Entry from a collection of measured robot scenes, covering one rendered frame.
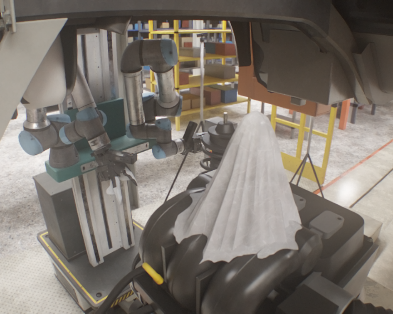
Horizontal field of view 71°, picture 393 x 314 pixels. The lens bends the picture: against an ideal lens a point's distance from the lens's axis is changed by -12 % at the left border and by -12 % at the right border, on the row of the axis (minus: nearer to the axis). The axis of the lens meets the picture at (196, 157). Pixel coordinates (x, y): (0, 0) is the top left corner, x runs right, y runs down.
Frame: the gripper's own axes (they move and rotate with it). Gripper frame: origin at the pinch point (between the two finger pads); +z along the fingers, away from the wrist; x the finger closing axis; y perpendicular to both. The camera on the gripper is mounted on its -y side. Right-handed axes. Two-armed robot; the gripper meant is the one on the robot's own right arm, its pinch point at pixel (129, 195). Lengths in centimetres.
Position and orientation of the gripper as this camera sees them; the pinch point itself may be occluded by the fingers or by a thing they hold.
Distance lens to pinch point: 119.6
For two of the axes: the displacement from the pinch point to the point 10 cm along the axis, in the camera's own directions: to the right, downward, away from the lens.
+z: 3.9, 8.9, 2.4
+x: -2.2, 3.5, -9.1
